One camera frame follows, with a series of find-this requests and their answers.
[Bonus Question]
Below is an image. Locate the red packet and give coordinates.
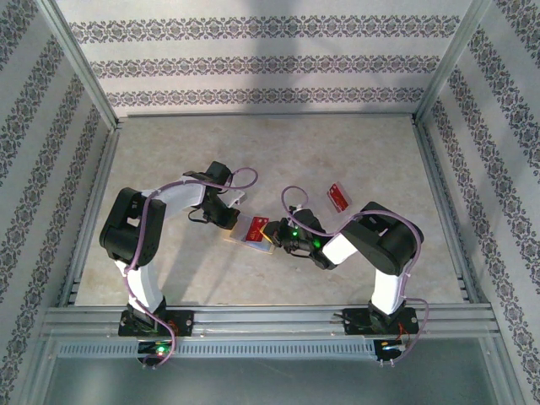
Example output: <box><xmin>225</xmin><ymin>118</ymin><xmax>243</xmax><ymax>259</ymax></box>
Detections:
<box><xmin>325</xmin><ymin>180</ymin><xmax>354</xmax><ymax>213</ymax></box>

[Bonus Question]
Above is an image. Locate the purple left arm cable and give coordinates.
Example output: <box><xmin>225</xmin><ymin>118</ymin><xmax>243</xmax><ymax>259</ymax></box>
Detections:
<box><xmin>124</xmin><ymin>167</ymin><xmax>259</xmax><ymax>367</ymax></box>

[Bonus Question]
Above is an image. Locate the aluminium side rail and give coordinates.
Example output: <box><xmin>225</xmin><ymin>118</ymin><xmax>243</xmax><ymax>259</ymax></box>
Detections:
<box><xmin>413</xmin><ymin>120</ymin><xmax>490</xmax><ymax>307</ymax></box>
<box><xmin>57</xmin><ymin>121</ymin><xmax>123</xmax><ymax>307</ymax></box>

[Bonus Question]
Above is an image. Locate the aluminium front rail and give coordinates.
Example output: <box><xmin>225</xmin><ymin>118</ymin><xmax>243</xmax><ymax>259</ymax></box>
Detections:
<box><xmin>41</xmin><ymin>305</ymin><xmax>494</xmax><ymax>338</ymax></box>

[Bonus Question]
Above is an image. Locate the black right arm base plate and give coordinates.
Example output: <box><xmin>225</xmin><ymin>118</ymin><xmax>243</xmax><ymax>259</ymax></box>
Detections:
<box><xmin>343</xmin><ymin>308</ymin><xmax>419</xmax><ymax>337</ymax></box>

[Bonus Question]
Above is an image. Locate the aluminium frame post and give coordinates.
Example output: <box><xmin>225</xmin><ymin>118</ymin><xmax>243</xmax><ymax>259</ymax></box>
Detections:
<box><xmin>35</xmin><ymin>0</ymin><xmax>122</xmax><ymax>130</ymax></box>
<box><xmin>413</xmin><ymin>0</ymin><xmax>494</xmax><ymax>126</ymax></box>

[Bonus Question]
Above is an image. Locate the grey slotted cable duct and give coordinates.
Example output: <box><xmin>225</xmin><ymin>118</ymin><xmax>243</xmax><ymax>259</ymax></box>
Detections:
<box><xmin>57</xmin><ymin>339</ymin><xmax>379</xmax><ymax>360</ymax></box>

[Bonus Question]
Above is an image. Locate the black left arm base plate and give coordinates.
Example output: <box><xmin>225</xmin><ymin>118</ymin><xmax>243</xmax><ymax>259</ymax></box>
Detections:
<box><xmin>117</xmin><ymin>310</ymin><xmax>195</xmax><ymax>338</ymax></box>

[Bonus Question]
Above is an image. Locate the beige card holder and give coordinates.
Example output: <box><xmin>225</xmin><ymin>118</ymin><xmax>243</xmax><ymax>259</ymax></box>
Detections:
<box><xmin>223</xmin><ymin>214</ymin><xmax>278</xmax><ymax>257</ymax></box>

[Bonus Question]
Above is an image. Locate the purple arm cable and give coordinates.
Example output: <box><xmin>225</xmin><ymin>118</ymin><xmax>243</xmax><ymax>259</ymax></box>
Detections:
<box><xmin>280</xmin><ymin>185</ymin><xmax>431</xmax><ymax>367</ymax></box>
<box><xmin>124</xmin><ymin>167</ymin><xmax>259</xmax><ymax>367</ymax></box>

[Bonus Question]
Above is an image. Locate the aluminium back rail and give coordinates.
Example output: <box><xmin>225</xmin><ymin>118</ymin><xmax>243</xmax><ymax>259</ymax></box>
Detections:
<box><xmin>125</xmin><ymin>111</ymin><xmax>417</xmax><ymax>120</ymax></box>

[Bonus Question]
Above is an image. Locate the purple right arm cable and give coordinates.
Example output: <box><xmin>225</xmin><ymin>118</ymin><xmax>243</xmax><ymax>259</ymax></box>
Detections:
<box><xmin>280</xmin><ymin>185</ymin><xmax>431</xmax><ymax>367</ymax></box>

